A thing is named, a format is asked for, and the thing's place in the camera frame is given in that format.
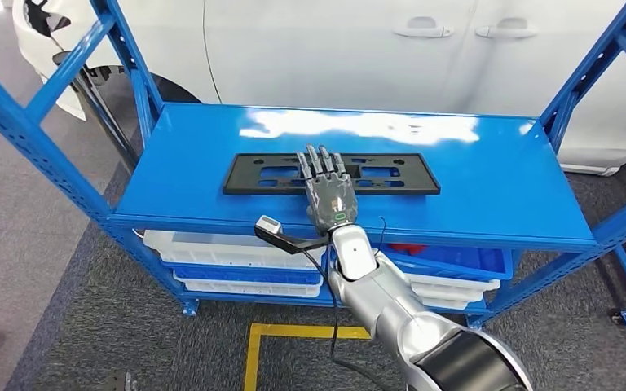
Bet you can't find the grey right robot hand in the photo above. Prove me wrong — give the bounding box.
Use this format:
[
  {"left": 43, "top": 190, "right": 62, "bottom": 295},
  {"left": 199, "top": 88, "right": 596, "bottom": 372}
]
[{"left": 295, "top": 144, "right": 359, "bottom": 235}]

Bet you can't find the black plastic frame part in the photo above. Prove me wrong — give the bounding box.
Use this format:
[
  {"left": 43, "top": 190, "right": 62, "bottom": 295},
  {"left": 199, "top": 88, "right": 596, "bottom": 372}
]
[{"left": 222, "top": 152, "right": 442, "bottom": 196}]

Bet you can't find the blue metal shelf rack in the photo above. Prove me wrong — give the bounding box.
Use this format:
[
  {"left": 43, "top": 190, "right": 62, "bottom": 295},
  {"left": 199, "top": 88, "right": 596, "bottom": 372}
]
[{"left": 0, "top": 0, "right": 626, "bottom": 332}]

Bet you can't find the red item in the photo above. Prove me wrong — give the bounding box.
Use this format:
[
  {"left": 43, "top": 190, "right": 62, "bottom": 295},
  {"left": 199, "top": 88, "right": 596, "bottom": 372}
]
[{"left": 389, "top": 244, "right": 427, "bottom": 257}]

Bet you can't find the white plastic bin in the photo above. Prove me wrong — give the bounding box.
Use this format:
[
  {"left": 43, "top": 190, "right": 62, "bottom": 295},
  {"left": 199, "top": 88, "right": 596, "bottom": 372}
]
[
  {"left": 173, "top": 272, "right": 324, "bottom": 298},
  {"left": 412, "top": 286, "right": 484, "bottom": 311},
  {"left": 143, "top": 229, "right": 328, "bottom": 271},
  {"left": 404, "top": 272, "right": 502, "bottom": 295}
]

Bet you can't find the white car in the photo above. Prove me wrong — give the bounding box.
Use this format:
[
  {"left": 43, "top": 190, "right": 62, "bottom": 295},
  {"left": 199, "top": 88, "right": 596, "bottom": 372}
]
[{"left": 11, "top": 0, "right": 626, "bottom": 177}]

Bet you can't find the yellow floor tape square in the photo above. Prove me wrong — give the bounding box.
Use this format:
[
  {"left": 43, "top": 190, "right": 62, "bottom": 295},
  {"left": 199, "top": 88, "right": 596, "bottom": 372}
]
[{"left": 242, "top": 323, "right": 373, "bottom": 391}]

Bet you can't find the dark metal stand leg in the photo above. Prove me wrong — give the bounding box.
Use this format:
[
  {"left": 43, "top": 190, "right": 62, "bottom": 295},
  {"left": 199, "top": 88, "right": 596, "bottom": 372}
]
[{"left": 53, "top": 51, "right": 141, "bottom": 169}]

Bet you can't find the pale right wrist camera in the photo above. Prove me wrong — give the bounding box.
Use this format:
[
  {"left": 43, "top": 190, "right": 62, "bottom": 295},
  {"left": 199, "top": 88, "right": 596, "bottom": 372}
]
[{"left": 253, "top": 214, "right": 329, "bottom": 256}]

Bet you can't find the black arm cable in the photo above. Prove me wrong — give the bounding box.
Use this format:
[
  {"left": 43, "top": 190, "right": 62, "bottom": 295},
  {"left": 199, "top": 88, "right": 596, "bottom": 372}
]
[{"left": 299, "top": 215, "right": 395, "bottom": 391}]

